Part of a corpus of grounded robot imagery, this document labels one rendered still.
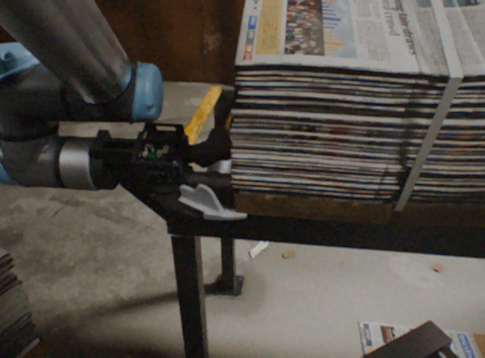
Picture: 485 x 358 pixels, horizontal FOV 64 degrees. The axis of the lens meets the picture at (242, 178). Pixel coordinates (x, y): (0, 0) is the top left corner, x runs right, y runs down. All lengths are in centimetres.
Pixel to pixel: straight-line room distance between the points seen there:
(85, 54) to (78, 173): 20
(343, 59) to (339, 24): 5
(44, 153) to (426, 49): 46
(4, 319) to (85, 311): 100
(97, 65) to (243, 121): 15
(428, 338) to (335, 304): 107
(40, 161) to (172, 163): 18
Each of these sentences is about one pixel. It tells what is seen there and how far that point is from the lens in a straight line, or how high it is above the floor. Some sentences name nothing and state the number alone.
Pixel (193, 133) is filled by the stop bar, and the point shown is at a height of 82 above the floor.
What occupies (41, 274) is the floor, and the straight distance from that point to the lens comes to 186.
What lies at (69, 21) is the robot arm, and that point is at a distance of 36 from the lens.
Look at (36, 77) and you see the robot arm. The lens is 54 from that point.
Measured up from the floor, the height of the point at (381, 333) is 1.
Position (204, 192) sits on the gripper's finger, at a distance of 48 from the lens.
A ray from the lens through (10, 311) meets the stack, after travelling 65.
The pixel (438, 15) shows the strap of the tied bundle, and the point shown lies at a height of 111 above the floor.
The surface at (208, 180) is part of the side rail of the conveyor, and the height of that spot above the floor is 80.
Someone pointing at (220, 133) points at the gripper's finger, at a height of 94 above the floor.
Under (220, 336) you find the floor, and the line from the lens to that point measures 146.
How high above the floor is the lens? 117
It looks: 31 degrees down
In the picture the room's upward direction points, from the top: straight up
